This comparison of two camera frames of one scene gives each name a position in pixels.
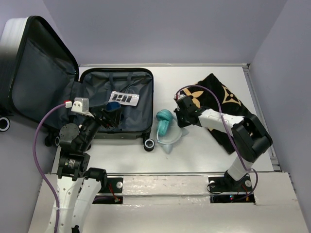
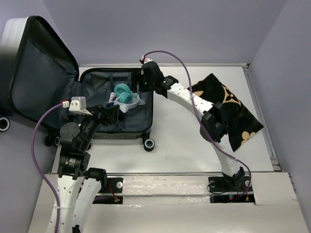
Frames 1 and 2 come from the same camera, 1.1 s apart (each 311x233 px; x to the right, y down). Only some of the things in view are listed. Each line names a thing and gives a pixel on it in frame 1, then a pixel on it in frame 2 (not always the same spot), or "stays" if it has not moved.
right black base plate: (217, 184) stays
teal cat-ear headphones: (168, 130) to (127, 99)
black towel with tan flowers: (210, 92) stays
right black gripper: (182, 124) to (137, 76)
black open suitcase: (38, 74) stays
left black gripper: (113, 117) stays
